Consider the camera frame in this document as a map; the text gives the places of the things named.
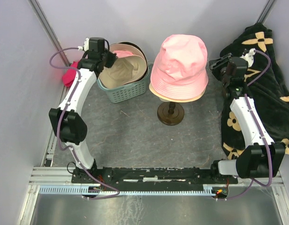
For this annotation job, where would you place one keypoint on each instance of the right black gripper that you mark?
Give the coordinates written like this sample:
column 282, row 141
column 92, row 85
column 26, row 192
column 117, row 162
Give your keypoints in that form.
column 216, row 64

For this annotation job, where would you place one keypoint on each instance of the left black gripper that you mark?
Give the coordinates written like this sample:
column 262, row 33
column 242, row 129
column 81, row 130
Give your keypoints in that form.
column 113, row 58

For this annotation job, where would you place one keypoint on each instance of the peach bucket hat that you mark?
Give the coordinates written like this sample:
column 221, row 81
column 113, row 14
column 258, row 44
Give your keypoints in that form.
column 175, row 99

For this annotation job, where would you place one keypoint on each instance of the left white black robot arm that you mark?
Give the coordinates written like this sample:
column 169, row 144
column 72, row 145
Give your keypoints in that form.
column 67, row 123

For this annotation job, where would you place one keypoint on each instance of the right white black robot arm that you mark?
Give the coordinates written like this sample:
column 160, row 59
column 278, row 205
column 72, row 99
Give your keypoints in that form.
column 262, row 156

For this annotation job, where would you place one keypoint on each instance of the beige hat in basket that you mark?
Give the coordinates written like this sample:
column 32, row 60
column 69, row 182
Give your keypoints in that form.
column 125, row 70

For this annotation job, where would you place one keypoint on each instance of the teal plastic basket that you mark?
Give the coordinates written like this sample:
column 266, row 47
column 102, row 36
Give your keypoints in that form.
column 127, row 91

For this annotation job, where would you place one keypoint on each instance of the red cloth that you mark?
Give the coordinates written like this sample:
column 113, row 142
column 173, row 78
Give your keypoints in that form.
column 69, row 76

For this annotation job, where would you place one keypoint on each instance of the black floral blanket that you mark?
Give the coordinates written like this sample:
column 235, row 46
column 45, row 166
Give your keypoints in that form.
column 265, row 80

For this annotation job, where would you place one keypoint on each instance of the dark wooden hat stand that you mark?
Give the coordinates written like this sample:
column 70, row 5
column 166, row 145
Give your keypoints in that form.
column 170, row 113

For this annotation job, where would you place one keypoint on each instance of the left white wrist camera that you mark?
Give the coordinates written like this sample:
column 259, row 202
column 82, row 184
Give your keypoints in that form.
column 95, row 44

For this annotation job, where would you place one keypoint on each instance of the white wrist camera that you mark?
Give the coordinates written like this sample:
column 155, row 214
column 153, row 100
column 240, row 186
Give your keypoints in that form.
column 248, row 55
column 95, row 44

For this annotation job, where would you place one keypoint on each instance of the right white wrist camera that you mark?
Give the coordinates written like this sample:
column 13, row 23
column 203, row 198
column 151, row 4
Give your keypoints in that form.
column 248, row 55

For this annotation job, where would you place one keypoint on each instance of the right aluminium frame post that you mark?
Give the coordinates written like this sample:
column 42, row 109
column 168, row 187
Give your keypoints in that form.
column 266, row 11

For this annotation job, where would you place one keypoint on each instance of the aluminium frame post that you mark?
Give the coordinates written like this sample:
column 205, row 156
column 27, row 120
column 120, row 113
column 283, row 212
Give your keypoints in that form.
column 266, row 11
column 45, row 23

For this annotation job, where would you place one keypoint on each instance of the left aluminium frame post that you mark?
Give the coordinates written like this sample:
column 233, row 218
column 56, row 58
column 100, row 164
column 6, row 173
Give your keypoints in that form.
column 45, row 23

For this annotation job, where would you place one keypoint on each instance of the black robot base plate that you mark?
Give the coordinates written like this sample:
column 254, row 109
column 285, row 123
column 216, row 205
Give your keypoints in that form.
column 152, row 179

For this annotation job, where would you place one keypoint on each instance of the light blue cable duct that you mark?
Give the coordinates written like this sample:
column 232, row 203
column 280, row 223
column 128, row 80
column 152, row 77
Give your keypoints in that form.
column 91, row 190

